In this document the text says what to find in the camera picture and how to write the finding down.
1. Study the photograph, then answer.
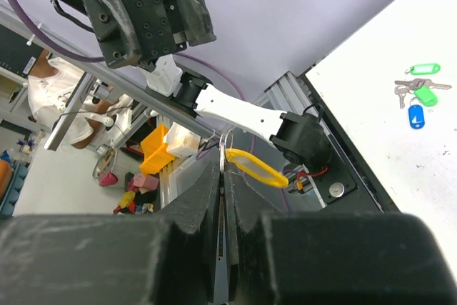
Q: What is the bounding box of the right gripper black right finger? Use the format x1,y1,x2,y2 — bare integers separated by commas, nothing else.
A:
224,169,456,304

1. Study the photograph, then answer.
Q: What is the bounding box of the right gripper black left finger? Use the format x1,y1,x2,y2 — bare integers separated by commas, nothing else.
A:
1,163,219,304

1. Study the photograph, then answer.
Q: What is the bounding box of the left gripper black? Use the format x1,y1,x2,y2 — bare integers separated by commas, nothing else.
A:
83,0,216,69

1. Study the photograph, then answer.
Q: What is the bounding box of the yellow key tag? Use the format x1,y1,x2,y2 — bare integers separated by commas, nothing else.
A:
226,148,289,189

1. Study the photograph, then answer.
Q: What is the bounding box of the silver split keyring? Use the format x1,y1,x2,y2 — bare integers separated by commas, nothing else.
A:
219,129,233,174

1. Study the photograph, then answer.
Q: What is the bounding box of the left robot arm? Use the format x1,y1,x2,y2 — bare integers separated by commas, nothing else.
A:
51,0,333,174

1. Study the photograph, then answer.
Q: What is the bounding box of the person in white shirt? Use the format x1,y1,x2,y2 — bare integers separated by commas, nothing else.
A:
28,49,134,149

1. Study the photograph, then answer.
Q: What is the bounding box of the yellow plastic bin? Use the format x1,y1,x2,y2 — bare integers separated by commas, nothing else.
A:
139,124,176,175

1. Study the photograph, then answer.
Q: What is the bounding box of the solid blue key tag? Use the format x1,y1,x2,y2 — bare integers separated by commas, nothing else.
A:
408,104,425,129

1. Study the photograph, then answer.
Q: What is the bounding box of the green key tag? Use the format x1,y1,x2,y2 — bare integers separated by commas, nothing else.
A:
413,86,438,107
405,63,441,76

